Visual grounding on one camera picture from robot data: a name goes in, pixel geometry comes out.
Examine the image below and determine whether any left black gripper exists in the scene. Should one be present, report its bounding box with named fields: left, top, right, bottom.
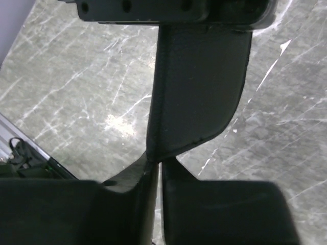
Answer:
left=66, top=0, right=277, bottom=32

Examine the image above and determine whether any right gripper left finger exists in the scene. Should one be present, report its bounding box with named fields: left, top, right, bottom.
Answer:
left=1, top=155, right=158, bottom=244

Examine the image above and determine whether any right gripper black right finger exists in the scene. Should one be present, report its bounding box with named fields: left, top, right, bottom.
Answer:
left=162, top=157, right=300, bottom=244

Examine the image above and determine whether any black zippered tool case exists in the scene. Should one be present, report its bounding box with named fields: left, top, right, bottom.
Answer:
left=146, top=24, right=252, bottom=162

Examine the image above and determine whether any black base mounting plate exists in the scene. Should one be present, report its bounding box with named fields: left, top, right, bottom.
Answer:
left=1, top=137, right=76, bottom=180

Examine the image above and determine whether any aluminium frame rail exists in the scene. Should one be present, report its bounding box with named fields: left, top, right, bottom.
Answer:
left=1, top=115, right=76, bottom=180

